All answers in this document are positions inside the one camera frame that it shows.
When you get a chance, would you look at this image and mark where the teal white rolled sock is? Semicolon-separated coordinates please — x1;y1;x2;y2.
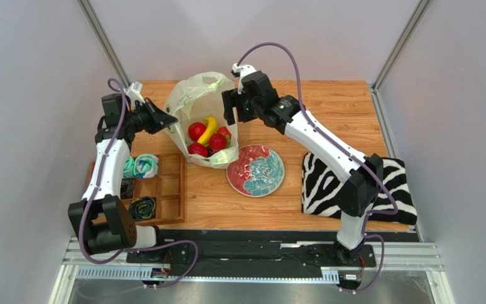
133;154;159;179

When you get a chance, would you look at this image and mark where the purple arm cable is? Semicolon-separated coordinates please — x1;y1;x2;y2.
236;42;400;295
77;78;199;289

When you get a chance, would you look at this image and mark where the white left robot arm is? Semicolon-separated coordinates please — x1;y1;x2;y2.
68;93;178;258

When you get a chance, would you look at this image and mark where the dark green rolled sock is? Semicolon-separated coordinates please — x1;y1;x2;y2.
128;196;156;222

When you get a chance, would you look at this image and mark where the red apple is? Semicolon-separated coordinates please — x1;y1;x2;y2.
187;122;207;142

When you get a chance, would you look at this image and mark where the pale green plastic bag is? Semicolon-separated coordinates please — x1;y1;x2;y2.
163;72;239;169

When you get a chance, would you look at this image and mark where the patterned ceramic plate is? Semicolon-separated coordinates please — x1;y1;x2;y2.
226;144;285;198

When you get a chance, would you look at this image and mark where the red round fruit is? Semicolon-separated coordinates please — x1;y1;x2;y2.
187;142;209;157

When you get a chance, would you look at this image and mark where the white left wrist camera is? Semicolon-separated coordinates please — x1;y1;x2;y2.
125;81;145;108

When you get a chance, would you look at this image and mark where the zebra striped cushion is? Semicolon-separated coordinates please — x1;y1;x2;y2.
301;153;418;225

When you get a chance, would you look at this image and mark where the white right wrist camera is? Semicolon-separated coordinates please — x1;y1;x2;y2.
231;63;257;94

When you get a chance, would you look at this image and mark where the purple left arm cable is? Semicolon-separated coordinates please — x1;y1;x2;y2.
77;78;199;289

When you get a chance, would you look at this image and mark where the black rolled sock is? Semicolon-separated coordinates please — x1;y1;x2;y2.
120;178;135;200

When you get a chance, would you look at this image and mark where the wooden compartment tray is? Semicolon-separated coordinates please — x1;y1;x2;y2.
98;153;186;226

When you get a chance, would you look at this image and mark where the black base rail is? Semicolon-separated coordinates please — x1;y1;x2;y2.
114;227;421;280

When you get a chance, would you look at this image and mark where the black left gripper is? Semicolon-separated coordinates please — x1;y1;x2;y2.
123;98;177;136

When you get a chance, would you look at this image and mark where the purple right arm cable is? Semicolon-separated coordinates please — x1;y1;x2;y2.
236;42;400;295

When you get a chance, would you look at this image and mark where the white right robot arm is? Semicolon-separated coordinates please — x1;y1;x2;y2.
222;65;383;251

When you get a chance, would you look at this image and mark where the yellow banana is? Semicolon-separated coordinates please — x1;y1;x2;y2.
197;117;218;146

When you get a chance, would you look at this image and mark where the red strawberry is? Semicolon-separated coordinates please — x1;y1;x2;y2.
217;127;232;140

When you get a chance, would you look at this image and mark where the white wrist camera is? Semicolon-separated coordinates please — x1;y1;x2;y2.
125;81;145;108
231;63;257;94

